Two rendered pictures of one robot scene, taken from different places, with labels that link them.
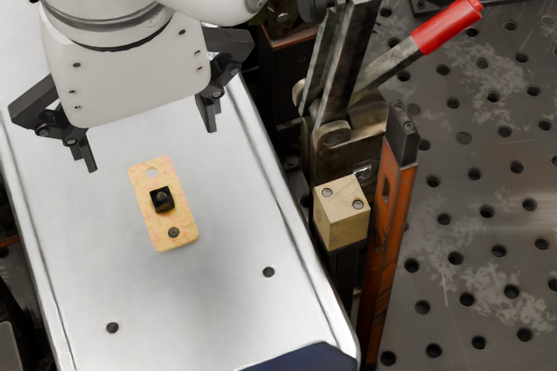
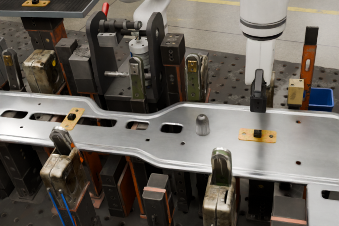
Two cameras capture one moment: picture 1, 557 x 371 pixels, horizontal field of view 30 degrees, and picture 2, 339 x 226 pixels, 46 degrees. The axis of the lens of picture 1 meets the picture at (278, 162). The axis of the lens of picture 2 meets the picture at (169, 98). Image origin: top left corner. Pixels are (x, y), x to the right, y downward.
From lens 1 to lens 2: 0.76 m
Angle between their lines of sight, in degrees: 40
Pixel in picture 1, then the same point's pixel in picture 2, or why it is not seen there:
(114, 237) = (263, 151)
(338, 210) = (300, 85)
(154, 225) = (265, 139)
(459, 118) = not seen: hidden behind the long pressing
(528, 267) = not seen: hidden behind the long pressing
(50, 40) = (265, 45)
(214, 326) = (311, 139)
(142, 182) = (246, 136)
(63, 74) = (271, 56)
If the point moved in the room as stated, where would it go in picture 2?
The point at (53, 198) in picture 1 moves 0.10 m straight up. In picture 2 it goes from (236, 161) to (236, 126)
